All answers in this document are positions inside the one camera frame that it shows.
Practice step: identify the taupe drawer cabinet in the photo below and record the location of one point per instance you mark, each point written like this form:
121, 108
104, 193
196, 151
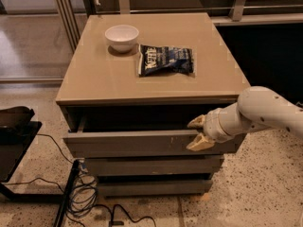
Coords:
102, 90

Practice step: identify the metal railing frame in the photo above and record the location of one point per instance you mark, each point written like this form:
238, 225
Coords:
222, 12

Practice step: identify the dark blue chip bag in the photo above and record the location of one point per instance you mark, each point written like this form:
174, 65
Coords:
153, 59

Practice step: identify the black stand with tray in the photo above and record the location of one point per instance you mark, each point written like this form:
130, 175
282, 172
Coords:
17, 131

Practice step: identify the grey drawer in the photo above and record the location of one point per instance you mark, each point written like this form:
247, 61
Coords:
154, 188
104, 144
140, 166

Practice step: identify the white ceramic bowl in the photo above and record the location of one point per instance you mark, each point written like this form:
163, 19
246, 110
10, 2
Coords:
122, 38

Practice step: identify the grey middle drawer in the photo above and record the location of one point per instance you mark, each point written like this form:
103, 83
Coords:
140, 166

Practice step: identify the grey top drawer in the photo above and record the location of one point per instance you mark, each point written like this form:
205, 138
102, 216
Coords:
104, 144

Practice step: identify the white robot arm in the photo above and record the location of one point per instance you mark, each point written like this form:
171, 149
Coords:
256, 109

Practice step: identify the grey bottom drawer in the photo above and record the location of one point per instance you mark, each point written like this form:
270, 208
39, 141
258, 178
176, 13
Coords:
154, 188

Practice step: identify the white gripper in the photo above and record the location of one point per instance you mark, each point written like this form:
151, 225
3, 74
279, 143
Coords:
212, 127

